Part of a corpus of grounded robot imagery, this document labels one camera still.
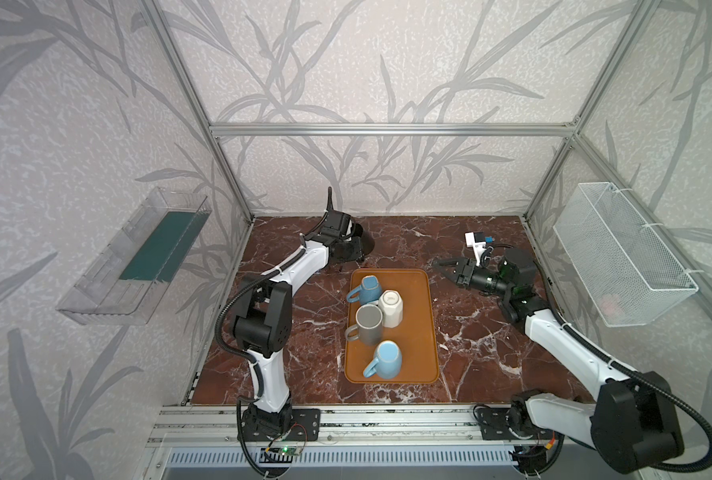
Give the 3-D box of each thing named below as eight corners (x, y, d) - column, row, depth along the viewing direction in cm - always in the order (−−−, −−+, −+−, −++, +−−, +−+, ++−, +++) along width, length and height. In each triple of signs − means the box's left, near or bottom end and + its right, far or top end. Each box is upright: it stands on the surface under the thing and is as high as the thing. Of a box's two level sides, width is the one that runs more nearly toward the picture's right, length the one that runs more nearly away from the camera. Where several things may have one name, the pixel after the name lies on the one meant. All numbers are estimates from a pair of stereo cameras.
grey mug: (348, 345, 88) (344, 330, 79) (349, 320, 93) (346, 303, 85) (382, 345, 88) (382, 330, 79) (381, 320, 93) (382, 303, 85)
